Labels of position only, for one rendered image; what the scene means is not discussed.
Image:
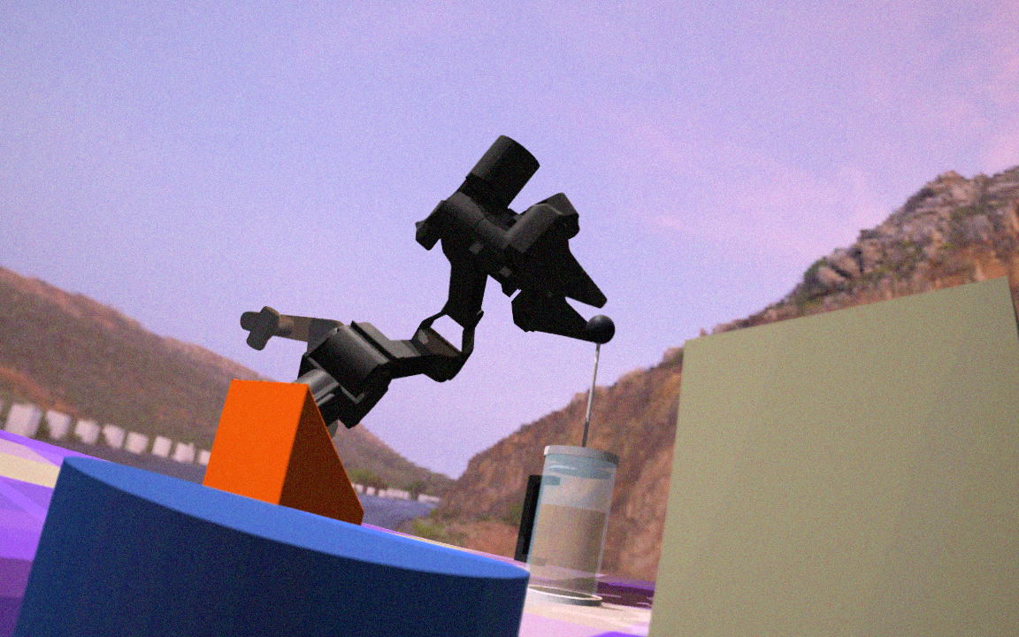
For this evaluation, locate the glass coffee press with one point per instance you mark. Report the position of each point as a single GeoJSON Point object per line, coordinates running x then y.
{"type": "Point", "coordinates": [565, 516]}

